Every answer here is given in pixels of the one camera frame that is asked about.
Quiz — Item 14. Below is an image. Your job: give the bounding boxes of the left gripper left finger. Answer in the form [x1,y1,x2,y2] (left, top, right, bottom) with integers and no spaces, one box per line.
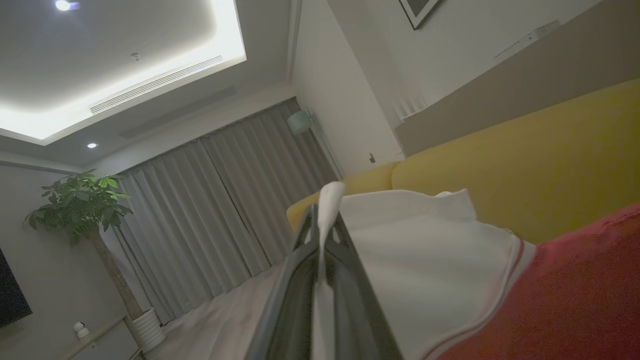
[245,202,321,360]

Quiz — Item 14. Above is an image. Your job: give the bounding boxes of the white slatted wall vent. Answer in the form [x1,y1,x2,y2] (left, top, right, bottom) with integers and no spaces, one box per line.
[392,95,428,121]

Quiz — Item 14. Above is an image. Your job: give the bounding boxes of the dark flat television screen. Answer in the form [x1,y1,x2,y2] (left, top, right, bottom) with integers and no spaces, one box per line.
[0,247,33,330]

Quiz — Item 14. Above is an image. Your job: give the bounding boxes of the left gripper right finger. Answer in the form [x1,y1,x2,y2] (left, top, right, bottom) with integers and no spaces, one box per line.
[325,212,403,360]

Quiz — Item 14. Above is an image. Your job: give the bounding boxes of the grey low media cabinet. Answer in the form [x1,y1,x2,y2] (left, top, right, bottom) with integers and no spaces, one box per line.
[55,315,143,360]

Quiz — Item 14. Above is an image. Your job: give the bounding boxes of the teal shade floor lamp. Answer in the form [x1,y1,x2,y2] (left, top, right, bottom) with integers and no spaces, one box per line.
[286,107,346,181]

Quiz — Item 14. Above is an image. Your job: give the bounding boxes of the framed wall picture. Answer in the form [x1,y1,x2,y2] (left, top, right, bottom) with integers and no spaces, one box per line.
[398,0,446,31]

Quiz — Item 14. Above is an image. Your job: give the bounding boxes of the red shirt with white trim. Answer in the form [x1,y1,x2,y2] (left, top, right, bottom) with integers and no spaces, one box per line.
[312,181,640,360]

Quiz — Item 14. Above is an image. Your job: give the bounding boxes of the small white wall device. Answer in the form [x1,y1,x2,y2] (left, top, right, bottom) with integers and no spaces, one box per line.
[520,20,561,43]

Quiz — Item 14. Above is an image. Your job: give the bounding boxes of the green leafy indoor tree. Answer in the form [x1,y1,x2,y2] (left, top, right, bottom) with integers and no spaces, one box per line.
[23,170,146,321]

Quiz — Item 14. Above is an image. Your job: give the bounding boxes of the yellow fabric sofa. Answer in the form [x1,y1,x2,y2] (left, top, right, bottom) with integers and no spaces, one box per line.
[286,77,640,246]

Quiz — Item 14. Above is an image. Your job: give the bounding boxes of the white ribbed plant pot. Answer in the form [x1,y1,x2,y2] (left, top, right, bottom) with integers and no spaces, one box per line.
[131,307,167,353]

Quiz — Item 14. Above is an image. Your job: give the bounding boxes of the grey pleated curtain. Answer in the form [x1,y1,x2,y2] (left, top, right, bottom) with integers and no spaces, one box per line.
[102,97,341,326]

